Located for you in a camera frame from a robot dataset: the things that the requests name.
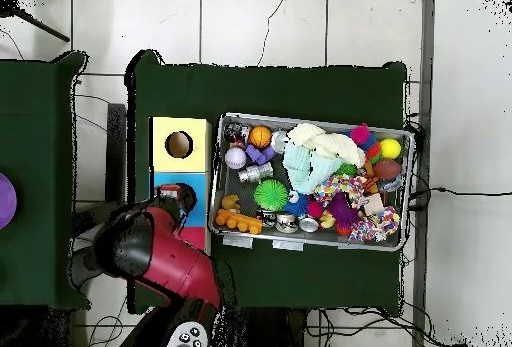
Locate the orange rubber toy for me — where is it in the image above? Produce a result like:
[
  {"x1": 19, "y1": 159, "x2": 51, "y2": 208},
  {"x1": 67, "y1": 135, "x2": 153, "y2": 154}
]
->
[{"x1": 214, "y1": 207, "x2": 265, "y2": 236}]

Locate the wooden box with three holes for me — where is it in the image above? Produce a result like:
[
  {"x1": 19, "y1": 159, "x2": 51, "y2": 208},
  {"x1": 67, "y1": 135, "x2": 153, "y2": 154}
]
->
[{"x1": 149, "y1": 115, "x2": 214, "y2": 257}]

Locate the clear mesh bin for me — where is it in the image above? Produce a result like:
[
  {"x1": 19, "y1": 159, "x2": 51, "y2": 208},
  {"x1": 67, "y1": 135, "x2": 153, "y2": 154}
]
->
[{"x1": 208, "y1": 112, "x2": 417, "y2": 253}]

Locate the green spiky ball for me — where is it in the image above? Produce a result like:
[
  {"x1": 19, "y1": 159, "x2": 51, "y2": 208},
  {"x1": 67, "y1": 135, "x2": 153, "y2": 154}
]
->
[{"x1": 253, "y1": 178, "x2": 290, "y2": 213}]

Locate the white ball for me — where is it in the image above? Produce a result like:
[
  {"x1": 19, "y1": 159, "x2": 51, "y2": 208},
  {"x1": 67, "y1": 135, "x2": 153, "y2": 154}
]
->
[{"x1": 223, "y1": 146, "x2": 249, "y2": 172}]

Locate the small orange basketball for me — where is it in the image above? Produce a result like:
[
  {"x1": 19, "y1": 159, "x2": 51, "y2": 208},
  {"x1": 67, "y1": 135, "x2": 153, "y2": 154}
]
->
[{"x1": 248, "y1": 124, "x2": 275, "y2": 149}]

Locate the silver can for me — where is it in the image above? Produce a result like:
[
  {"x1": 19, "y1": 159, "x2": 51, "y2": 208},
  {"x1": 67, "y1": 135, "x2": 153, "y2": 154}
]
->
[{"x1": 270, "y1": 130, "x2": 291, "y2": 153}]

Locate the mint green cloth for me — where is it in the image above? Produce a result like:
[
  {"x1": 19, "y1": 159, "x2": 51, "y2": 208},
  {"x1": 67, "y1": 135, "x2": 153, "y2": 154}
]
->
[{"x1": 283, "y1": 140, "x2": 346, "y2": 196}]

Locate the cream yellow cloth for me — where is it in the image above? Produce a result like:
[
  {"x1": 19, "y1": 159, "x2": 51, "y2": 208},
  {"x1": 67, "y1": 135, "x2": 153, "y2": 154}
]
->
[{"x1": 287, "y1": 122, "x2": 368, "y2": 169}]

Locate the polka dot cloth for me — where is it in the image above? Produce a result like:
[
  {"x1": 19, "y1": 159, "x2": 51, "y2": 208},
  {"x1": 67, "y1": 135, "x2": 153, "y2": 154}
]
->
[{"x1": 310, "y1": 174, "x2": 368, "y2": 209}]

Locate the pink spiky ball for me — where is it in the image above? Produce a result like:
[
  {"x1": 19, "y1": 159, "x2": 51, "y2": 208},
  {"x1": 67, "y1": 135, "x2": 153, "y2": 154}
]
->
[{"x1": 349, "y1": 122, "x2": 373, "y2": 147}]

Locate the brown toy football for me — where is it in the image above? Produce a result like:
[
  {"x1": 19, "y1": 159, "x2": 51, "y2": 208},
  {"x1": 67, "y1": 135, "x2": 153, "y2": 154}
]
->
[{"x1": 373, "y1": 158, "x2": 403, "y2": 181}]

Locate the green side table cloth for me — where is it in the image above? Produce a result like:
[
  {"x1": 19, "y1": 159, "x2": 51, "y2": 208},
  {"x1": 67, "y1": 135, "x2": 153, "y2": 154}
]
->
[{"x1": 0, "y1": 50, "x2": 91, "y2": 311}]

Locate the purple disc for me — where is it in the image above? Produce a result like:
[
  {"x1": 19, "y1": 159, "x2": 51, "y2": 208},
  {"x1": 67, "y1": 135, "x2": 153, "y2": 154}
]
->
[{"x1": 0, "y1": 172, "x2": 19, "y2": 232}]

